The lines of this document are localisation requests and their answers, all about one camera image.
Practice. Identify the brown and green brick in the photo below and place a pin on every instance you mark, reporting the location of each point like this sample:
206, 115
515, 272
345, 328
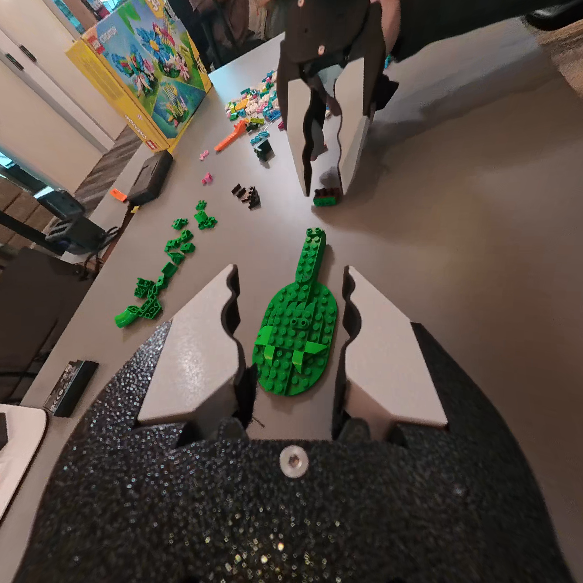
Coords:
327, 199

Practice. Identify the dark grey battery charger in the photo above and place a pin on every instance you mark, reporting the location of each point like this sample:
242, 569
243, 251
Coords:
68, 223

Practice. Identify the pile of green bricks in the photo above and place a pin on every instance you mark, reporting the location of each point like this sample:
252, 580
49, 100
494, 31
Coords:
202, 219

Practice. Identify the small orange plastic piece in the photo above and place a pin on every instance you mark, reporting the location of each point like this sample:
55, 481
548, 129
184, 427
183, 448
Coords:
118, 194

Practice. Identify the yellow blue toy brick box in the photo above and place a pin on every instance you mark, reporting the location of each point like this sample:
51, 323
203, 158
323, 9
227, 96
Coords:
150, 68

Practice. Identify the pile of colourful bricks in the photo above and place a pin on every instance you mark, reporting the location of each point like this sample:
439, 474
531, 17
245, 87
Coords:
255, 102

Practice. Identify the green brick model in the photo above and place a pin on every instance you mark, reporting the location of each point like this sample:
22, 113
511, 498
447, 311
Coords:
296, 328

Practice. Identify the green curved tube brick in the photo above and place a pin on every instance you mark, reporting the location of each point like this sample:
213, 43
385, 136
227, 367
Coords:
124, 319

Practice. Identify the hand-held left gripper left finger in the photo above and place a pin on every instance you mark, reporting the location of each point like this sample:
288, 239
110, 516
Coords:
196, 360

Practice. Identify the black camera battery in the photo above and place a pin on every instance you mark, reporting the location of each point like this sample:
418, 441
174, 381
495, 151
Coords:
68, 387

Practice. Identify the orange brick separator tool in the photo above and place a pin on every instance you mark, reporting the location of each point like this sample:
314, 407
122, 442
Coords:
227, 140

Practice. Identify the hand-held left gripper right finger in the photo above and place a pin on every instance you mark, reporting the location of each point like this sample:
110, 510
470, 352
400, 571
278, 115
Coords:
391, 364

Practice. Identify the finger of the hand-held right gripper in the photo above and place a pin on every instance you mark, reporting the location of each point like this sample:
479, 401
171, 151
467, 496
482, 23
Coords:
355, 132
298, 132

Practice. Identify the black power adapter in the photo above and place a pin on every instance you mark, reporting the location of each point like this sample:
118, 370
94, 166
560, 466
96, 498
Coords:
150, 177

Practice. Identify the person's right forearm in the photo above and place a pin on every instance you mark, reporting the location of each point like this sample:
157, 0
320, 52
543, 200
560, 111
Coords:
455, 27

